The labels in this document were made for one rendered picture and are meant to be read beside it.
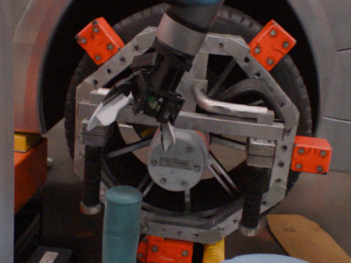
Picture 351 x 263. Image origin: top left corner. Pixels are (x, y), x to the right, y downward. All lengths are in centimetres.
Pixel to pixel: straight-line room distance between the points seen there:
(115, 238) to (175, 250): 20
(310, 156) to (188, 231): 37
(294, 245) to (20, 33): 170
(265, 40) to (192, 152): 31
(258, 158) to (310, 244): 166
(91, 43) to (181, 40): 46
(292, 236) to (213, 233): 136
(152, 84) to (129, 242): 52
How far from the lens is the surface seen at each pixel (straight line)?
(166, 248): 131
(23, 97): 149
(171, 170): 106
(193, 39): 75
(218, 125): 97
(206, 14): 74
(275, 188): 123
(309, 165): 122
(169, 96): 76
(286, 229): 268
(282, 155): 120
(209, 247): 138
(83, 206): 105
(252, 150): 96
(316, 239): 266
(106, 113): 81
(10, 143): 21
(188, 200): 137
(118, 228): 116
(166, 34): 75
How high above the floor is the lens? 125
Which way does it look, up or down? 18 degrees down
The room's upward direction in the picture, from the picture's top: 6 degrees clockwise
